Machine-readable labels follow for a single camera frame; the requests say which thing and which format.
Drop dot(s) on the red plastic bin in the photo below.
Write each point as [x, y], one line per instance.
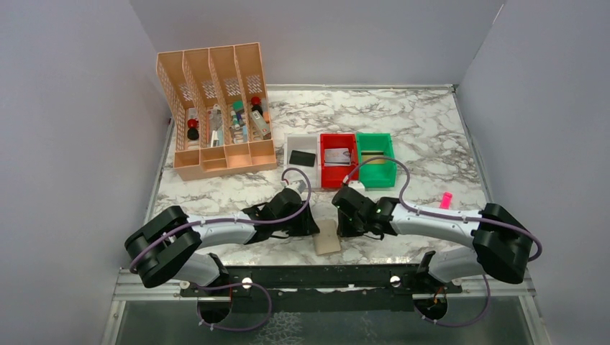
[332, 176]

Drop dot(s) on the red black stamp right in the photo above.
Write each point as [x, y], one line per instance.
[256, 105]

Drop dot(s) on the green plastic bin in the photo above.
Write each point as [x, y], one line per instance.
[378, 173]

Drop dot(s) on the black card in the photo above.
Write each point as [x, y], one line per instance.
[302, 158]

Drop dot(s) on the green eraser block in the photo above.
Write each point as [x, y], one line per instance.
[238, 106]

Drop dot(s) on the red black stamp left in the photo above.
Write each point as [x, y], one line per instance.
[193, 129]

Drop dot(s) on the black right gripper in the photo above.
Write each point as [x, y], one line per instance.
[343, 221]

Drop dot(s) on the gold striped card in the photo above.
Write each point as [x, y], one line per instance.
[373, 157]

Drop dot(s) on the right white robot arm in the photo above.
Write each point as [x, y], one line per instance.
[491, 241]

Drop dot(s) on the black mounting rail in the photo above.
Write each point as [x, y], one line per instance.
[322, 288]

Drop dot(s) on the red black stamp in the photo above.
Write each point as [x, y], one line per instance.
[256, 105]
[193, 129]

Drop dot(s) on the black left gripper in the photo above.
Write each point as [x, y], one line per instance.
[308, 222]

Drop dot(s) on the pink marker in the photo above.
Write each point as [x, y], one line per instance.
[446, 200]

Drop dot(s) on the white plastic bin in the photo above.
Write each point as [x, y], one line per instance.
[308, 143]

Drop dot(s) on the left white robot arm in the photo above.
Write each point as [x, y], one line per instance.
[166, 247]

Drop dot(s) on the light blue stapler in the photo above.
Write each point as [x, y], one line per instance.
[216, 138]

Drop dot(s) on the peach plastic desk organizer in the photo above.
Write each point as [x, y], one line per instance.
[203, 84]

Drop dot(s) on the grey staples box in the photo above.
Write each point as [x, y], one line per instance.
[262, 127]

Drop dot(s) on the green white glue stick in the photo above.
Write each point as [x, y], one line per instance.
[235, 121]

